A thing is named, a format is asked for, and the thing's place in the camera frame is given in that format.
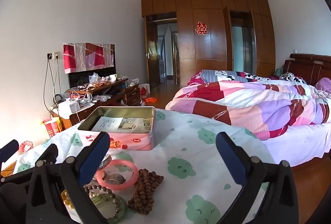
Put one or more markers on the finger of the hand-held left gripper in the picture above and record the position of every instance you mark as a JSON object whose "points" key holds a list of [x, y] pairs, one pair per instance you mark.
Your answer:
{"points": [[8, 149], [50, 153]]}

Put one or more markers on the wall socket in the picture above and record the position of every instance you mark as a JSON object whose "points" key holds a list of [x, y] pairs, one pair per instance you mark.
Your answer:
{"points": [[53, 55]]}

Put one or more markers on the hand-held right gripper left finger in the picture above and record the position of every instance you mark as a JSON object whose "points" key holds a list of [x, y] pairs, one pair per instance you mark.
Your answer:
{"points": [[94, 155]]}

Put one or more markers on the brown wooden bead mala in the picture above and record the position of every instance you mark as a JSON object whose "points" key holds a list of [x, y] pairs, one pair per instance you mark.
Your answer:
{"points": [[144, 187]]}

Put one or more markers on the white box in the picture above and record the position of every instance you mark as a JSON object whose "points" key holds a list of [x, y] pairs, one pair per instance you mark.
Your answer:
{"points": [[68, 107]]}

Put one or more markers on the wooden door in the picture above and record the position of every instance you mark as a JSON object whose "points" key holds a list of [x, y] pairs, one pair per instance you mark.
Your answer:
{"points": [[152, 58]]}

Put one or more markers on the pink tin box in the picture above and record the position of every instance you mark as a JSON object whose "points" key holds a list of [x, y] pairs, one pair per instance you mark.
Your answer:
{"points": [[139, 140]]}

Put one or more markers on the papers in tin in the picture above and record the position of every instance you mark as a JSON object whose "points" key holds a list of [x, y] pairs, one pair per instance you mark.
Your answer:
{"points": [[116, 124]]}

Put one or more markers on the brown wooden headboard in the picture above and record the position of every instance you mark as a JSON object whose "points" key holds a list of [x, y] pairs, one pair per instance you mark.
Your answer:
{"points": [[305, 66]]}

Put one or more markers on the red patchwork cover cloth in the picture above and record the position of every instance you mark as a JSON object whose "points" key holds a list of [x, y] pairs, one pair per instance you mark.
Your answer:
{"points": [[82, 57]]}

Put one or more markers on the white mug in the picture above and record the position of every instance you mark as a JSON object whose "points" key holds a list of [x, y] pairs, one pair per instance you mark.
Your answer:
{"points": [[113, 77]]}

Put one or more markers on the pink bangle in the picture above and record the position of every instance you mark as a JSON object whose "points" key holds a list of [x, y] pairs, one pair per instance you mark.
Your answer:
{"points": [[129, 167]]}

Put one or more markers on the red paper decoration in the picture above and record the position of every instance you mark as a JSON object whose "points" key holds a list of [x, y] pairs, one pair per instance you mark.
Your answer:
{"points": [[201, 28]]}

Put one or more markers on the green jade bangle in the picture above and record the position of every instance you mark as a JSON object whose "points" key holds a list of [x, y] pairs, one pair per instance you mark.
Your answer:
{"points": [[116, 215]]}

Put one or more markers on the purple pillow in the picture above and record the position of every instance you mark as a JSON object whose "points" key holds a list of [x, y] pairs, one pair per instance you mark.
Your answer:
{"points": [[324, 85]]}

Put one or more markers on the white paper bag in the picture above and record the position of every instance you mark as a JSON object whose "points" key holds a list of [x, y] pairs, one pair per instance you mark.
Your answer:
{"points": [[144, 91]]}

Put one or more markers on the black television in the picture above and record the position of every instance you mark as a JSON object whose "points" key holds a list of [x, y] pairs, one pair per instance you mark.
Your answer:
{"points": [[80, 78]]}

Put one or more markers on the clear plastic bag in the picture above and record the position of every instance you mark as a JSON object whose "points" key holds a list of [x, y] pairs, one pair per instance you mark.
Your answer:
{"points": [[94, 78]]}

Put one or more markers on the red yellow canister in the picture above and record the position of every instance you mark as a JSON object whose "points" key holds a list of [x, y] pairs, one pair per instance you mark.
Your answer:
{"points": [[51, 128]]}

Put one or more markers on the cup with red bag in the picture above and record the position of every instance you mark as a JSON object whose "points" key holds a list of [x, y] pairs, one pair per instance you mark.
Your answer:
{"points": [[25, 147]]}

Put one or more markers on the wooden television cabinet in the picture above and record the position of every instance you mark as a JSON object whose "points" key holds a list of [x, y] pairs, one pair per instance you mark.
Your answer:
{"points": [[129, 94]]}

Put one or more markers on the silver wristwatch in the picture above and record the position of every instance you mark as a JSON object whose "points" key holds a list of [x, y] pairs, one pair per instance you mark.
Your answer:
{"points": [[115, 178]]}

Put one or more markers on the wooden wardrobe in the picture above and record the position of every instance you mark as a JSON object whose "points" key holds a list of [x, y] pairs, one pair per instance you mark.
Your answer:
{"points": [[206, 53]]}

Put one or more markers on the orange item on floor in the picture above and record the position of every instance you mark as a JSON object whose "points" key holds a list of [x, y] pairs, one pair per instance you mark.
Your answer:
{"points": [[150, 100]]}

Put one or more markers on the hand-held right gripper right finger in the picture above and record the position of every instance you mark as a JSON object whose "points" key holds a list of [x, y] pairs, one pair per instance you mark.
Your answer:
{"points": [[230, 159]]}

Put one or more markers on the lilac mattress sheet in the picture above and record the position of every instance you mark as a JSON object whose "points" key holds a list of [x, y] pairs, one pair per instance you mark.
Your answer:
{"points": [[297, 144]]}

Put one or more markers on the pink patchwork quilt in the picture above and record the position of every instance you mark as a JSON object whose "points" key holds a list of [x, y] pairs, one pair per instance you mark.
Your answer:
{"points": [[245, 105]]}

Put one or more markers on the white green-print bed sheet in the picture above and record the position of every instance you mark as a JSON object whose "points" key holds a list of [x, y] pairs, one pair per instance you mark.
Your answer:
{"points": [[186, 182]]}

